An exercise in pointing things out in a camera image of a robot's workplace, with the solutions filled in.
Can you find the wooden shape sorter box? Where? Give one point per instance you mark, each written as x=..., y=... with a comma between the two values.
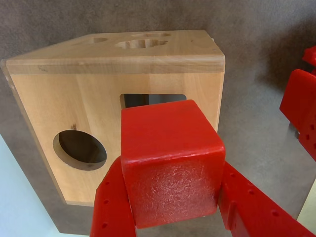
x=61, y=98

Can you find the red cube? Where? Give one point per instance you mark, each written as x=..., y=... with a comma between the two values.
x=172, y=153

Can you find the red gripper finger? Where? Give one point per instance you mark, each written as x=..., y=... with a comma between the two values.
x=111, y=209
x=256, y=214

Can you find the red robot base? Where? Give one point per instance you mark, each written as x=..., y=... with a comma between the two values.
x=301, y=98

